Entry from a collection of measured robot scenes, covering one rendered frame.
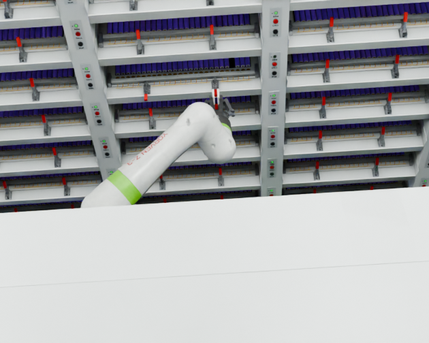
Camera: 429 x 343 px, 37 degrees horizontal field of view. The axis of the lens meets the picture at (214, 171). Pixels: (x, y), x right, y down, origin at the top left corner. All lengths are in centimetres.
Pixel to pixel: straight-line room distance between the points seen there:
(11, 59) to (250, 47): 89
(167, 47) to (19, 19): 53
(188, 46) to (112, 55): 28
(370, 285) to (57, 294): 44
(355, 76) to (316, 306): 177
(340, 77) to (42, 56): 114
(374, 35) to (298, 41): 28
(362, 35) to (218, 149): 74
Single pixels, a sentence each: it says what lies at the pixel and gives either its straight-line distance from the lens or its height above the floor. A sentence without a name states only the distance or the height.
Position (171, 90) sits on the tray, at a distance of 253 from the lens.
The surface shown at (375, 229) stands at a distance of 99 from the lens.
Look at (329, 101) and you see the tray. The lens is 270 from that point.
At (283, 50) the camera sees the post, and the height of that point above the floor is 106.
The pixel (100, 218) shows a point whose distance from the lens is 102.
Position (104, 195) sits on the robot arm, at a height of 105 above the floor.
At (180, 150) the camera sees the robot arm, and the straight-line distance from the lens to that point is 203.
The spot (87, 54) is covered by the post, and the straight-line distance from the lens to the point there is 243.
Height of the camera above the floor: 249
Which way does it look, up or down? 47 degrees down
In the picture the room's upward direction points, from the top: 4 degrees counter-clockwise
